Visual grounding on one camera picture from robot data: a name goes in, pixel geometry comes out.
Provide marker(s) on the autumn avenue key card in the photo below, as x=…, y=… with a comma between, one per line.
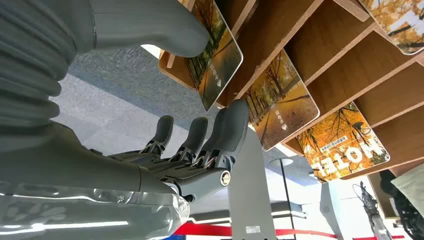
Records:
x=285, y=106
x=218, y=63

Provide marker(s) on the autumn tree branches card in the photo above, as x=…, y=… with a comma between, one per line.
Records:
x=400, y=23

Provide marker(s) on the grey flat pillar stand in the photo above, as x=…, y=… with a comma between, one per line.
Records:
x=248, y=192

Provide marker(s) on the pale green cloth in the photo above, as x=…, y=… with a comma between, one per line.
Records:
x=412, y=188

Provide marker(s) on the thin black pole stand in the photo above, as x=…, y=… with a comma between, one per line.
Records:
x=287, y=198

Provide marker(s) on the brown wooden box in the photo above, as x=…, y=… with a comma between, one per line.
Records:
x=381, y=198

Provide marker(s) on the red barrier band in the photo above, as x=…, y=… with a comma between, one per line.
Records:
x=205, y=230

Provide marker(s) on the autumn leaves hotel card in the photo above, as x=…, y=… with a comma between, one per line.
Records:
x=344, y=145

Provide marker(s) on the ribbed grey right arm sleeve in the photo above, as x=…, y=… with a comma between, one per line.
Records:
x=30, y=66

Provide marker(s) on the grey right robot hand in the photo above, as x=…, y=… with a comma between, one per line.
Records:
x=82, y=185

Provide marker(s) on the brown wooden card rack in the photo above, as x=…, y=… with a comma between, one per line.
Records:
x=331, y=43

